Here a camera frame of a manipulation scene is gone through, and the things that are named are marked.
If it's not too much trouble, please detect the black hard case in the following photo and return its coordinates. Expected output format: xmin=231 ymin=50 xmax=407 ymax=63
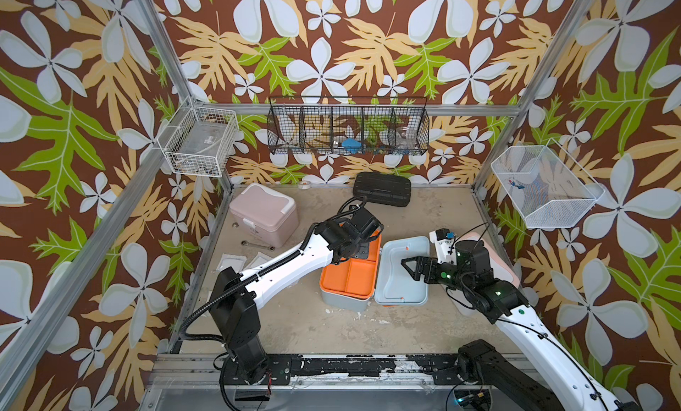
xmin=353 ymin=172 xmax=411 ymax=207

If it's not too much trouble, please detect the silver ratchet wrench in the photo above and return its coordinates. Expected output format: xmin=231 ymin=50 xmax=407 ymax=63
xmin=240 ymin=241 xmax=276 ymax=251

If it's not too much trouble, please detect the black wire basket rear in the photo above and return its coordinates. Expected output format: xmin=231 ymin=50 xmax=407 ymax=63
xmin=266 ymin=95 xmax=430 ymax=155

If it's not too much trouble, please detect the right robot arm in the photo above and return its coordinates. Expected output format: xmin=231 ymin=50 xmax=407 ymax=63
xmin=401 ymin=240 xmax=640 ymax=410

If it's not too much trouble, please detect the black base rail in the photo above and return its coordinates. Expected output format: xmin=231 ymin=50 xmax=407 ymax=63
xmin=268 ymin=354 xmax=482 ymax=385

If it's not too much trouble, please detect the blue item in black basket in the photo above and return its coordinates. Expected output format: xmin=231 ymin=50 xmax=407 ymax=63
xmin=342 ymin=139 xmax=363 ymax=155

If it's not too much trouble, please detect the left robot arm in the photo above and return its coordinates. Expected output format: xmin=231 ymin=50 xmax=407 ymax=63
xmin=178 ymin=196 xmax=383 ymax=384

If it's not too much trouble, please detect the white wire basket left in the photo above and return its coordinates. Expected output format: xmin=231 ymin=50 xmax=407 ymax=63
xmin=158 ymin=103 xmax=239 ymax=178

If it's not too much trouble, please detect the grey box orange handle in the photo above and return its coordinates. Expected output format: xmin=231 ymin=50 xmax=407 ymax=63
xmin=319 ymin=236 xmax=430 ymax=313

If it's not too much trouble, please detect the white mesh basket right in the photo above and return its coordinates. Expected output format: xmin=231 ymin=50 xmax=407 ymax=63
xmin=491 ymin=139 xmax=606 ymax=229

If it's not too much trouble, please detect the white gauze packet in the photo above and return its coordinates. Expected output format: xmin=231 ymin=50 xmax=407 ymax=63
xmin=246 ymin=252 xmax=271 ymax=269
xmin=216 ymin=253 xmax=247 ymax=274

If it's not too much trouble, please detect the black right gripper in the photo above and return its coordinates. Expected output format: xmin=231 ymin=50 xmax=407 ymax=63
xmin=400 ymin=255 xmax=474 ymax=296

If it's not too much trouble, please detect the pink medicine chest box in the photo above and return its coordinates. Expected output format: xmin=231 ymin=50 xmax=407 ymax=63
xmin=230 ymin=184 xmax=299 ymax=248

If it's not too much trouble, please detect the white and salmon first aid box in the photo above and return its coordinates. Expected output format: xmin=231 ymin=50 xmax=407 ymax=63
xmin=447 ymin=240 xmax=521 ymax=317

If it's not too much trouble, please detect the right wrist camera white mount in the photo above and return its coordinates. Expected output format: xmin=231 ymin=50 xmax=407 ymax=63
xmin=429 ymin=228 xmax=456 ymax=264

